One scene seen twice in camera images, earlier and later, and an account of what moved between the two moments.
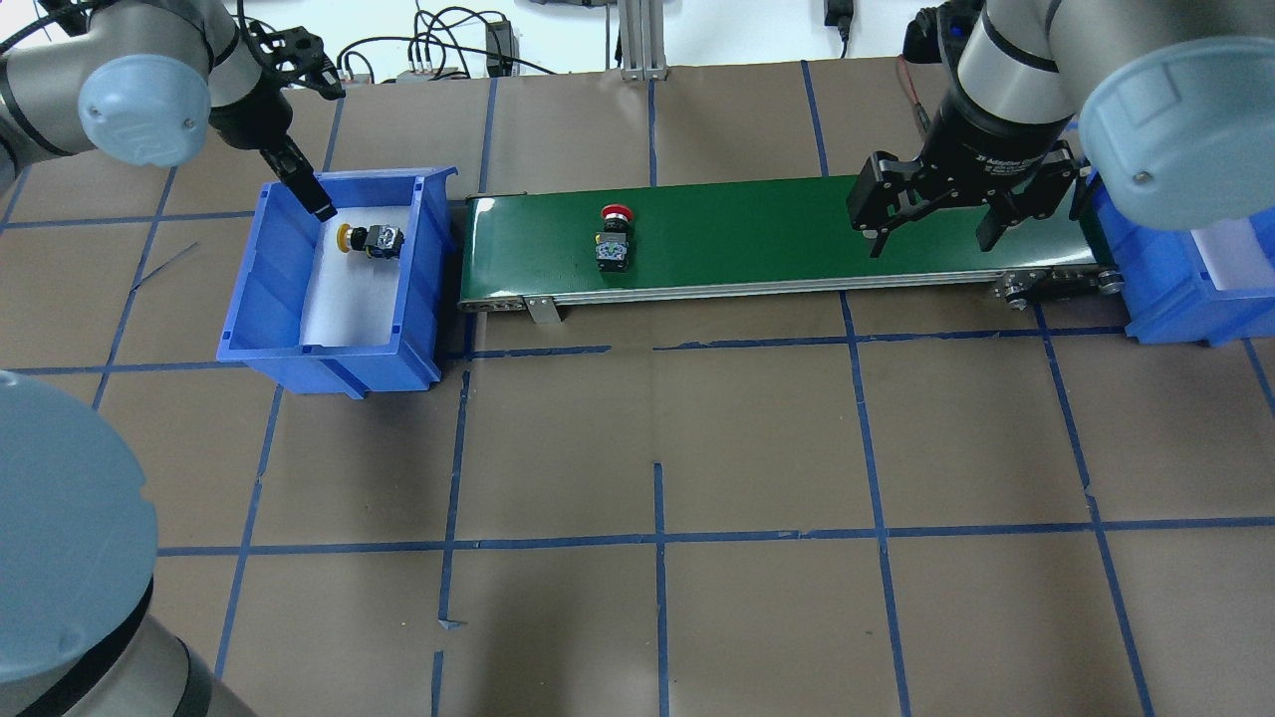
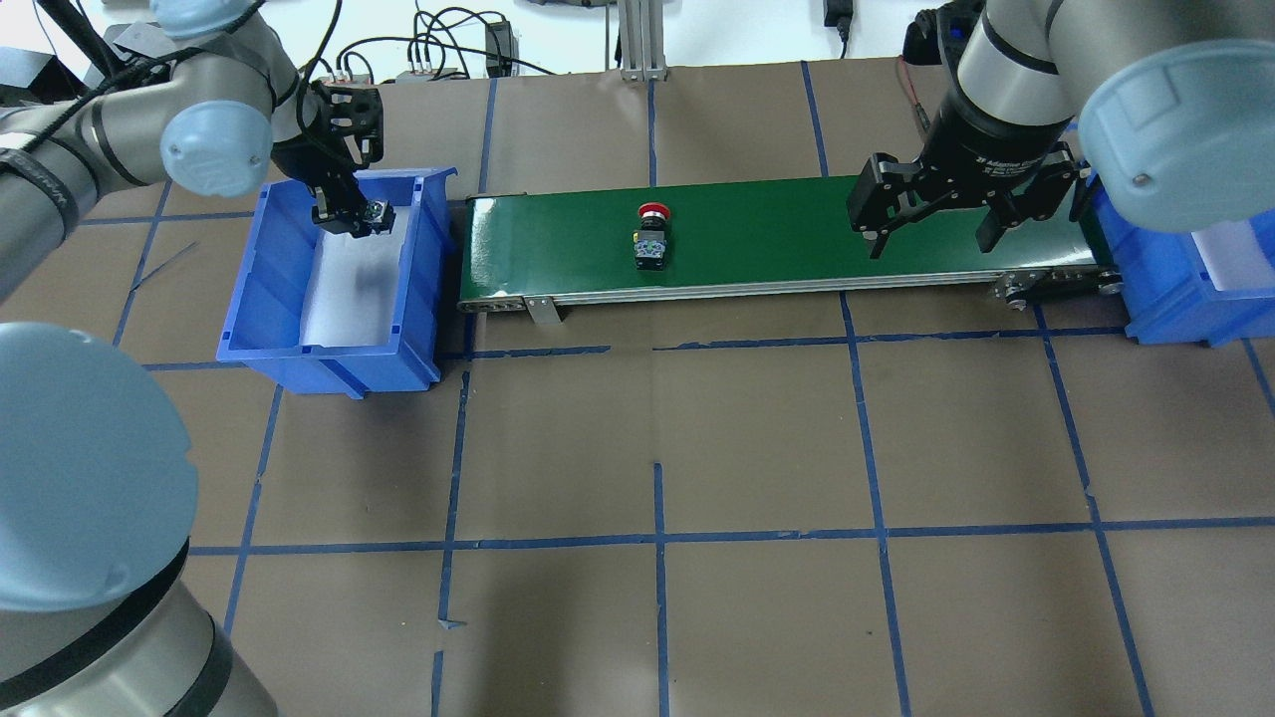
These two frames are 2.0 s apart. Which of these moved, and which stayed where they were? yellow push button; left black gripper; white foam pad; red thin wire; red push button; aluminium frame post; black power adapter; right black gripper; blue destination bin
Moved: yellow push button; red push button; left black gripper
Stayed: blue destination bin; red thin wire; white foam pad; black power adapter; aluminium frame post; right black gripper
